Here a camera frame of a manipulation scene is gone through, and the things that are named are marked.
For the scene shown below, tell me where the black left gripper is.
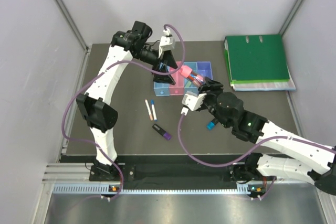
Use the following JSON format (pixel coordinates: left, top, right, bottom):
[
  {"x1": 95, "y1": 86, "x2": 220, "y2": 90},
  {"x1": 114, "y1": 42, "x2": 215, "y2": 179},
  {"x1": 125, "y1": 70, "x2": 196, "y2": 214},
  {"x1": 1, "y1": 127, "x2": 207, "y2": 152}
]
[{"x1": 134, "y1": 46, "x2": 177, "y2": 85}]

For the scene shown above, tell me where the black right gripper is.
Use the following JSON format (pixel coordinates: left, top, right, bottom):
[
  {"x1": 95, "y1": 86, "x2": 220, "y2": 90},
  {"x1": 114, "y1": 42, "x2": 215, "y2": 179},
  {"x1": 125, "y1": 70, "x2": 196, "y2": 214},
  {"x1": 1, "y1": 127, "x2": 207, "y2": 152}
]
[{"x1": 197, "y1": 77, "x2": 230, "y2": 129}]

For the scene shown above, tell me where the pink lid pen jar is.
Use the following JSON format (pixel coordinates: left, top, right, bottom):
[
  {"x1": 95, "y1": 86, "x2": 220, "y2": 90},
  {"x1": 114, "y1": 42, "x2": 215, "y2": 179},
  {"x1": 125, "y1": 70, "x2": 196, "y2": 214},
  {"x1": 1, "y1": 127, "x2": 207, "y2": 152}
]
[{"x1": 178, "y1": 65, "x2": 205, "y2": 87}]

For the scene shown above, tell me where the sky blue plastic bin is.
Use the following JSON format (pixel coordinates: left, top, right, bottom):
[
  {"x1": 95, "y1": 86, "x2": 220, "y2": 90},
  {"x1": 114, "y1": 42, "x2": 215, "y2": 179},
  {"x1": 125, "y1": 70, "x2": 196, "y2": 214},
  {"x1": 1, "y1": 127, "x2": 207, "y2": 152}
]
[{"x1": 153, "y1": 82, "x2": 170, "y2": 97}]

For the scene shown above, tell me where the pink plastic bin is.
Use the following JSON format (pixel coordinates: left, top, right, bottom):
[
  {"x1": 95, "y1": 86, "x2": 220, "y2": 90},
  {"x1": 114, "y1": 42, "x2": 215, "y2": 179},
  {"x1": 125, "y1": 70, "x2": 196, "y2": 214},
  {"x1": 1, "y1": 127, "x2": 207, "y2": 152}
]
[{"x1": 169, "y1": 71, "x2": 184, "y2": 96}]

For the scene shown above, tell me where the light blue plastic bin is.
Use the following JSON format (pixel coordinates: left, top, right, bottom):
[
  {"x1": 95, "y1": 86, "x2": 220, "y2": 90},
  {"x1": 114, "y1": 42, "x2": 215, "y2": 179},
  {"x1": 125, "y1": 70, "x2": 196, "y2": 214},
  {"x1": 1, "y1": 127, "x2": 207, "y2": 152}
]
[{"x1": 184, "y1": 62, "x2": 198, "y2": 94}]

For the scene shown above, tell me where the purple-blue plastic bin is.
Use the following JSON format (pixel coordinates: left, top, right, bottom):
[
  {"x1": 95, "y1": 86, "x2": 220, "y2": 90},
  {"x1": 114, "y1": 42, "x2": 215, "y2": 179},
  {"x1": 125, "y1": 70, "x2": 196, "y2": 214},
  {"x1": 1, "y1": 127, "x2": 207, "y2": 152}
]
[{"x1": 196, "y1": 61, "x2": 213, "y2": 79}]

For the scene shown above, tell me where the green glitter glue tube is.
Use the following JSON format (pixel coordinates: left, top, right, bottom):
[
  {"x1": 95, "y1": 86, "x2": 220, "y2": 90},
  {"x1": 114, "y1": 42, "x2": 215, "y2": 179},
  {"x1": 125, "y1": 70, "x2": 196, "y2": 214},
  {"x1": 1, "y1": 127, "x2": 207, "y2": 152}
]
[{"x1": 184, "y1": 81, "x2": 193, "y2": 89}]

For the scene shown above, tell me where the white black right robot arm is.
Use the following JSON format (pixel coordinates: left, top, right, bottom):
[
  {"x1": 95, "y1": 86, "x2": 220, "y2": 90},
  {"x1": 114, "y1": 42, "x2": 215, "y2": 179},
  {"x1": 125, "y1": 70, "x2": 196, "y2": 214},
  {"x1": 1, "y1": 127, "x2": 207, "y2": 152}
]
[{"x1": 198, "y1": 77, "x2": 335, "y2": 195}]

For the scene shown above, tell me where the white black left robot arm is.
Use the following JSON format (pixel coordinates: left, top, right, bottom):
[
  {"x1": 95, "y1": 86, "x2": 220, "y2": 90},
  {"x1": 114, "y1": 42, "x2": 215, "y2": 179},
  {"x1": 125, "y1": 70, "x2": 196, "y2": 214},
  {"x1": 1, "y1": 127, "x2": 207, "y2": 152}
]
[{"x1": 76, "y1": 21, "x2": 178, "y2": 180}]

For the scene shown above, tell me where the white marker blue cap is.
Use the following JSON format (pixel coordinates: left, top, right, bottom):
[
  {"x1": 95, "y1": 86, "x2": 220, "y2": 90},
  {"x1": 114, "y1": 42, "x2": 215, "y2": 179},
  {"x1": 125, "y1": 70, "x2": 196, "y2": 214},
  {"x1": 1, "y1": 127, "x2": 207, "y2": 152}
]
[{"x1": 151, "y1": 100, "x2": 158, "y2": 122}]

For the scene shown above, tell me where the blue cap black highlighter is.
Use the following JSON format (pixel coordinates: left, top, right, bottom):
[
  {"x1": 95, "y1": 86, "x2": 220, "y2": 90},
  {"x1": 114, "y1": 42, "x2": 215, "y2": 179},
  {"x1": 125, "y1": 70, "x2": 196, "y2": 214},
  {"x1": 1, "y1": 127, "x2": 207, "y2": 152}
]
[{"x1": 206, "y1": 119, "x2": 218, "y2": 130}]

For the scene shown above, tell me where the white marker orange cap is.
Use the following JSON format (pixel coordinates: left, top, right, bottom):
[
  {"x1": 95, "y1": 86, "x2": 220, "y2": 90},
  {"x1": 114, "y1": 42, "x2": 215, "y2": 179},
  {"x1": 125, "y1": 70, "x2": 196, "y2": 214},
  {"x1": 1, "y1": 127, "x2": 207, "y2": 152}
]
[{"x1": 145, "y1": 99, "x2": 153, "y2": 121}]

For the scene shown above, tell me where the purple cap black highlighter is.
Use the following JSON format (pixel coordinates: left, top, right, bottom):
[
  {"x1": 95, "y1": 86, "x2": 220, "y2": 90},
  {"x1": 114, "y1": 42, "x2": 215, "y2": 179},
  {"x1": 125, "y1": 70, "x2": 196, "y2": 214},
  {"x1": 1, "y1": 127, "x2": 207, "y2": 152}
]
[{"x1": 152, "y1": 124, "x2": 172, "y2": 141}]

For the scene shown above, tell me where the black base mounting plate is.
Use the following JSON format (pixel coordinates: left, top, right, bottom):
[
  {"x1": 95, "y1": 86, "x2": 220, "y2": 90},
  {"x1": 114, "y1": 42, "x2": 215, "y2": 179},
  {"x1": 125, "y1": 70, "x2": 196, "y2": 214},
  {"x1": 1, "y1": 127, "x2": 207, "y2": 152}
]
[{"x1": 88, "y1": 162, "x2": 276, "y2": 183}]

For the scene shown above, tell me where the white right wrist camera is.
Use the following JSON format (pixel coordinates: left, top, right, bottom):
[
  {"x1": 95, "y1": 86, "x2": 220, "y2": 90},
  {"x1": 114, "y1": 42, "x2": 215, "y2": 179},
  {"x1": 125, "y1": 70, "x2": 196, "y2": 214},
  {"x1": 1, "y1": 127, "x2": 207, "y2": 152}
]
[{"x1": 181, "y1": 91, "x2": 206, "y2": 115}]

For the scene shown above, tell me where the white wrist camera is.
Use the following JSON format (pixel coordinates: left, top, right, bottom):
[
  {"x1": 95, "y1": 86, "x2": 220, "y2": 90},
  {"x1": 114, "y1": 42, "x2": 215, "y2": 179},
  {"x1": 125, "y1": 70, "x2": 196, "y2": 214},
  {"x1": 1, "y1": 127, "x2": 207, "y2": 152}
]
[
  {"x1": 159, "y1": 29, "x2": 176, "y2": 58},
  {"x1": 181, "y1": 91, "x2": 206, "y2": 115}
]

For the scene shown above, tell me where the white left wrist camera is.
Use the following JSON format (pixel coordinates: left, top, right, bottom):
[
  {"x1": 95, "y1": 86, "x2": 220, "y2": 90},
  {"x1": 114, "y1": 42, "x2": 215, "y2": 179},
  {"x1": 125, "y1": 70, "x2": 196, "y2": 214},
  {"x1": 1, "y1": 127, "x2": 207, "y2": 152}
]
[{"x1": 159, "y1": 29, "x2": 176, "y2": 58}]

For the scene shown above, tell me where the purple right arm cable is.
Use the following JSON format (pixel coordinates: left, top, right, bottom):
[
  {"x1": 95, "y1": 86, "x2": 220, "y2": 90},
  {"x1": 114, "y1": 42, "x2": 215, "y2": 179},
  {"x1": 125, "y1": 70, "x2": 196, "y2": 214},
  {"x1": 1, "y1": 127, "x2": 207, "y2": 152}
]
[{"x1": 177, "y1": 111, "x2": 336, "y2": 200}]

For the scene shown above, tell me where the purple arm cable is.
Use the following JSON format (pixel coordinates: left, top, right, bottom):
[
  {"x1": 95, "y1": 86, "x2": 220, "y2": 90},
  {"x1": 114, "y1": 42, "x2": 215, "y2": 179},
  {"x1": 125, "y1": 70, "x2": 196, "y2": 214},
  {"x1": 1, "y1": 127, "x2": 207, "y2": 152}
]
[
  {"x1": 64, "y1": 24, "x2": 186, "y2": 200},
  {"x1": 177, "y1": 111, "x2": 336, "y2": 200}
]

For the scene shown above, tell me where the green ring binder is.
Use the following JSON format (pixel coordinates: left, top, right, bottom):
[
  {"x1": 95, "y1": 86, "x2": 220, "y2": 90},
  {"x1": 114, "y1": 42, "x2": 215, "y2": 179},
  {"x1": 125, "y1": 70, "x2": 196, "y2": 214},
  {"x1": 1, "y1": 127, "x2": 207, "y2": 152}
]
[{"x1": 224, "y1": 34, "x2": 289, "y2": 84}]

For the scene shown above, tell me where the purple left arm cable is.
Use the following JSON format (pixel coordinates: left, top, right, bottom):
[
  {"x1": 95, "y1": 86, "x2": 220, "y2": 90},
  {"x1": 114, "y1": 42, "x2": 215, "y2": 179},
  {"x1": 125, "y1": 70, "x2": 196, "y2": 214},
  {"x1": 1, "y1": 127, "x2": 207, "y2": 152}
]
[{"x1": 64, "y1": 24, "x2": 186, "y2": 200}]

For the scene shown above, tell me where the white slotted cable duct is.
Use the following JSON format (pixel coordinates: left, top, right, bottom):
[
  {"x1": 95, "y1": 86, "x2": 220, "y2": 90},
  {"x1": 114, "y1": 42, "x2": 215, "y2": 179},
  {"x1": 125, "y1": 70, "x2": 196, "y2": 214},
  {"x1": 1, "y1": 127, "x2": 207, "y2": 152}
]
[{"x1": 52, "y1": 184, "x2": 263, "y2": 195}]

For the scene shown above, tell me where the aluminium front rail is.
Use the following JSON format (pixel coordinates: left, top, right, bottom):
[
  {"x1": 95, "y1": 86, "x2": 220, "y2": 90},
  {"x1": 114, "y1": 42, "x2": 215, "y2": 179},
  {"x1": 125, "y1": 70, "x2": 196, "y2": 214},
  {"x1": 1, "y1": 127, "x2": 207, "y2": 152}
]
[{"x1": 41, "y1": 161, "x2": 329, "y2": 183}]

